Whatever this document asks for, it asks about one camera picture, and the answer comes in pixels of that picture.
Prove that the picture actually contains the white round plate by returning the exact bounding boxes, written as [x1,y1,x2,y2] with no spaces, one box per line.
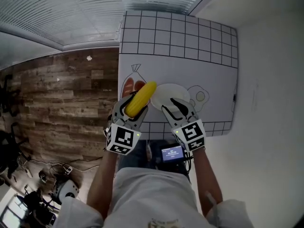
[150,83,191,112]

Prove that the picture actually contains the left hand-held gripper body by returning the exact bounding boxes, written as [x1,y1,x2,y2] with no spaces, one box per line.
[104,117,143,155]

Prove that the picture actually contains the black cable bundle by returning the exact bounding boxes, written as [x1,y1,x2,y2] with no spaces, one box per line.
[183,150,193,174]

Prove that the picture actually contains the white window blinds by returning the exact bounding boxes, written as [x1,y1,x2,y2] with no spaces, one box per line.
[0,0,216,52]

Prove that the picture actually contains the black tripod stand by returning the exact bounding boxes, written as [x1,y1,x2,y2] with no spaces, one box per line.
[0,74,21,117]

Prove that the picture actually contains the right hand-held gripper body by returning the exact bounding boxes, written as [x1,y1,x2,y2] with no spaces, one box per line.
[171,118,206,153]

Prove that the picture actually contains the person's right forearm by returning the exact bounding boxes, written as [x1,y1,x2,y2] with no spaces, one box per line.
[191,148,224,216]

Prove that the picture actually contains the black device with screen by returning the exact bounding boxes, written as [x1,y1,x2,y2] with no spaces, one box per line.
[159,142,188,169]

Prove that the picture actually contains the yellow corn cob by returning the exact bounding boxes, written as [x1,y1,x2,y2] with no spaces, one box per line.
[124,81,158,118]

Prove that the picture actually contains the person's blue jeans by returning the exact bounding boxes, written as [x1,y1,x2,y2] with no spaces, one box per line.
[117,139,191,182]

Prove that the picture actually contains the person's white shirt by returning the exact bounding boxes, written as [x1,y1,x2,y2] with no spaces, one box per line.
[52,167,255,228]

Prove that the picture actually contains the person's left forearm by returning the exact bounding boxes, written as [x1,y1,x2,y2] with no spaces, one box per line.
[86,148,120,221]

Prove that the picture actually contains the white printed table cloth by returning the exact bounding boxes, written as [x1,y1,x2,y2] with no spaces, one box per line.
[117,10,239,140]

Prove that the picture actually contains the white rounded floor machine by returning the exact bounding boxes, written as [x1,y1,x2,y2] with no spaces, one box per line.
[52,179,79,203]

